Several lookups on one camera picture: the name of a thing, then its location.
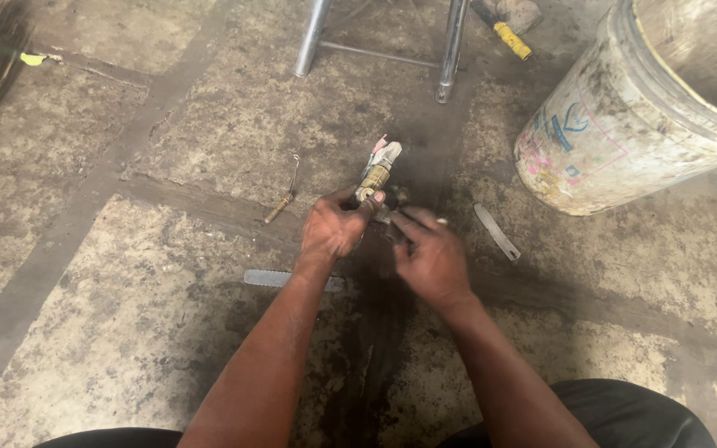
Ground person's left hand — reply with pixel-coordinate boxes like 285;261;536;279
300;188;387;261

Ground person's right hand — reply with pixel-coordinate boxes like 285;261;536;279
390;206;474;309

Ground brass valve fitting with rag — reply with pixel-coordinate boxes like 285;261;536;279
355;134;410;226

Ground grey hacksaw blade piece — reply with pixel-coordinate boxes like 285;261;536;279
243;269;346;293
473;203;522;261

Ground dirty white plastic bucket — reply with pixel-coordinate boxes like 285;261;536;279
513;0;717;217

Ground person's black trousers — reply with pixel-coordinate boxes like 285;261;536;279
34;379;717;448

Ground small brass jet with wire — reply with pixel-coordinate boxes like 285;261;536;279
263;154;301;225

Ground chrome metal stool frame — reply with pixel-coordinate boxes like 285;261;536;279
293;0;473;105

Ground yellow handled tool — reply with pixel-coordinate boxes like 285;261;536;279
471;0;533;62

